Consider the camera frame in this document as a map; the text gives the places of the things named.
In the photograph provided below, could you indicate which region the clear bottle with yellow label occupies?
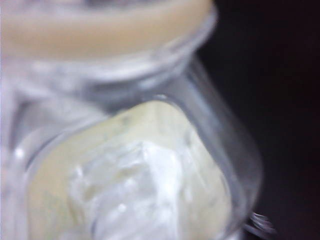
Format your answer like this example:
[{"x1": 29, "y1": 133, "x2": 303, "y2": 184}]
[{"x1": 0, "y1": 0, "x2": 266, "y2": 240}]

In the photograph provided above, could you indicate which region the black computer monitor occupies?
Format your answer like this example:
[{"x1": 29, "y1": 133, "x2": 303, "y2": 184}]
[{"x1": 194, "y1": 0, "x2": 320, "y2": 240}]

